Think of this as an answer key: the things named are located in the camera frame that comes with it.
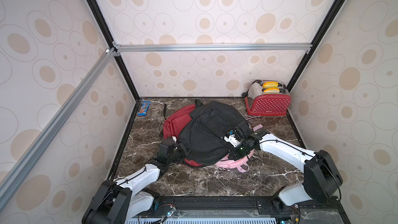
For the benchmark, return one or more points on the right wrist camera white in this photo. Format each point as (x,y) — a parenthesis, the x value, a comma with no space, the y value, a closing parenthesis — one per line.
(232,138)

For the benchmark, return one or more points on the pink backpack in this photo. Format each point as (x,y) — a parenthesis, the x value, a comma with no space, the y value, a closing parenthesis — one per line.
(234,161)

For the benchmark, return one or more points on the black frame post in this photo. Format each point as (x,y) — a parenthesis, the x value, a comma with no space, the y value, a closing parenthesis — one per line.
(326,23)
(103,26)

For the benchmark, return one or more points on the blue candy packet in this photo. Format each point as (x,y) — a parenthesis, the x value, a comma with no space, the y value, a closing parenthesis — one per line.
(143,109)

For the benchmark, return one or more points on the front yellow toast slice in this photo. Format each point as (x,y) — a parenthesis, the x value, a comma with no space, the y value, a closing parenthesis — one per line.
(271,90)

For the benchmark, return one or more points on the horizontal aluminium bar rear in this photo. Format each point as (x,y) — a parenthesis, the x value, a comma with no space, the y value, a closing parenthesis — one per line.
(213,47)

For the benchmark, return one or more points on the black backpack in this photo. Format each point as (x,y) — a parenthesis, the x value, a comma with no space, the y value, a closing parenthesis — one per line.
(204,136)

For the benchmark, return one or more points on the black frame post right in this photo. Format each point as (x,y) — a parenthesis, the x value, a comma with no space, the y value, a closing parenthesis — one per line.
(326,23)

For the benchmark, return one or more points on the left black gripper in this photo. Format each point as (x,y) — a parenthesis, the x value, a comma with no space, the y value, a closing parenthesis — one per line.
(184,153)

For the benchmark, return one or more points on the red backpack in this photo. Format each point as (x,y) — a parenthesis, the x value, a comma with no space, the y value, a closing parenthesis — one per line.
(172,127)

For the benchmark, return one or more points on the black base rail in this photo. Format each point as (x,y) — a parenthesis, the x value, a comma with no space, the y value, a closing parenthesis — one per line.
(218,210)

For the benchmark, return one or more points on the red polka dot toaster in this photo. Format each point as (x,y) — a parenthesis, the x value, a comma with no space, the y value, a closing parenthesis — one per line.
(264,104)

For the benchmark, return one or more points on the diagonal aluminium bar left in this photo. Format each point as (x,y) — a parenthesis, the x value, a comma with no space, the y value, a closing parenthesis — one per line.
(29,159)

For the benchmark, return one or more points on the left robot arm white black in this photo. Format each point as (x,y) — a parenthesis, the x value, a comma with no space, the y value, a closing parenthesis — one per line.
(117,201)

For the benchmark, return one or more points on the rear yellow toast slice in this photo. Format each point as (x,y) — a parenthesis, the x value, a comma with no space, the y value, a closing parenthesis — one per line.
(271,85)

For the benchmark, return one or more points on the yellow toast slice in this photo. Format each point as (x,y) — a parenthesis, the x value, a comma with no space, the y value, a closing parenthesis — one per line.
(271,85)
(271,90)

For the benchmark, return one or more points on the black frame post left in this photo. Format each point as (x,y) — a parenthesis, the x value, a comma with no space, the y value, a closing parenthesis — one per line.
(103,26)

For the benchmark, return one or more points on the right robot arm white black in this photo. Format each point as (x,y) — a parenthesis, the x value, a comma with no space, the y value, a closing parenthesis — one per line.
(321,176)

